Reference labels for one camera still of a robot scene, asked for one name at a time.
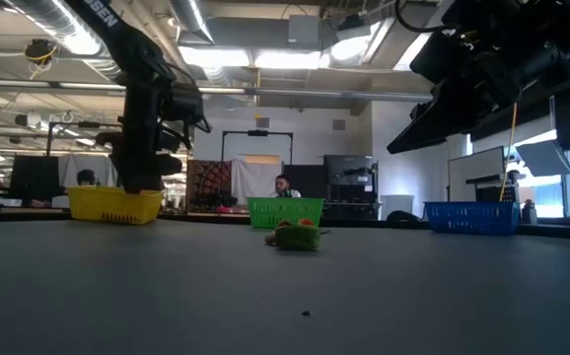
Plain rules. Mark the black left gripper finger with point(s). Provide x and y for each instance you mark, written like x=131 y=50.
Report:
x=153 y=180
x=133 y=180

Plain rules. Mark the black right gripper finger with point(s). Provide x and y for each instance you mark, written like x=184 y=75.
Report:
x=420 y=109
x=433 y=128

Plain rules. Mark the green vegetable toy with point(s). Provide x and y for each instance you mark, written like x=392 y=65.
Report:
x=297 y=237

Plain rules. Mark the small red tomato toy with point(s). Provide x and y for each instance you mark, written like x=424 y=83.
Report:
x=306 y=222

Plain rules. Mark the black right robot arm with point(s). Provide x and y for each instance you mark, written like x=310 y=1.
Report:
x=561 y=44

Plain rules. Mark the yellow plastic basket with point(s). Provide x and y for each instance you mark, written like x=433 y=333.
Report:
x=112 y=207

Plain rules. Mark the person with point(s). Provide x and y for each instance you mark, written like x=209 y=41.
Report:
x=86 y=176
x=282 y=185

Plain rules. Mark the white cloth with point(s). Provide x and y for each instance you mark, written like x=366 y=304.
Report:
x=255 y=182
x=88 y=163

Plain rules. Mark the patterned tapestry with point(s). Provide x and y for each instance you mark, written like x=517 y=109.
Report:
x=208 y=180

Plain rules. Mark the whiteboard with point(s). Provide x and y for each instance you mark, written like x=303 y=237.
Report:
x=475 y=170

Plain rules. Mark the pink object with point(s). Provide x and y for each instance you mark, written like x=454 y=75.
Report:
x=224 y=209

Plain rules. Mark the white bin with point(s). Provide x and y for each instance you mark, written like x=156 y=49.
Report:
x=397 y=204

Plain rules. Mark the white angled lamp panel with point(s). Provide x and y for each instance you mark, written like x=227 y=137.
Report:
x=544 y=158

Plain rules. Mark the black equipment rack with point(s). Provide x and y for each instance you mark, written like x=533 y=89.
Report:
x=351 y=170

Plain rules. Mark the blue plastic basket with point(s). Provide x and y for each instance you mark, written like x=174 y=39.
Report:
x=467 y=217

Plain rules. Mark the black monitor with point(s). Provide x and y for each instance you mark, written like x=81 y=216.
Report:
x=33 y=177

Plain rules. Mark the ceiling light panel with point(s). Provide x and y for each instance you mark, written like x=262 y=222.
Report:
x=216 y=56
x=290 y=60

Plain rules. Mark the green plastic basket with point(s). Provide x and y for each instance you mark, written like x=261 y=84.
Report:
x=275 y=209

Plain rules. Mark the horizontal metal pipe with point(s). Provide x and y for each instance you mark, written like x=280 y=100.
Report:
x=265 y=91

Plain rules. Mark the dark bottle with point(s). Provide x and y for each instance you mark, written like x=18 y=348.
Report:
x=529 y=214

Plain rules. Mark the black panel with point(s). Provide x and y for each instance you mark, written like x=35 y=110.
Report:
x=309 y=180

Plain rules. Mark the grey ceiling box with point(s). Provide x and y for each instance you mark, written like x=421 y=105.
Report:
x=304 y=30

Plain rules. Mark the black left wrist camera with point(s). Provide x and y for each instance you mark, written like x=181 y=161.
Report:
x=184 y=106

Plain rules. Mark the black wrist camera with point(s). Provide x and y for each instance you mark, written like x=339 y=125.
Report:
x=184 y=106
x=438 y=56

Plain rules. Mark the black gantry frame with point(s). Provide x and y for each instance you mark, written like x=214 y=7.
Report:
x=88 y=124
x=258 y=133

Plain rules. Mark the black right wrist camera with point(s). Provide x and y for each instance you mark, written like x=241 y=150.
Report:
x=438 y=56

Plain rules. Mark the grey wall vent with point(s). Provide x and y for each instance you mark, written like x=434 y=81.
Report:
x=339 y=124
x=262 y=122

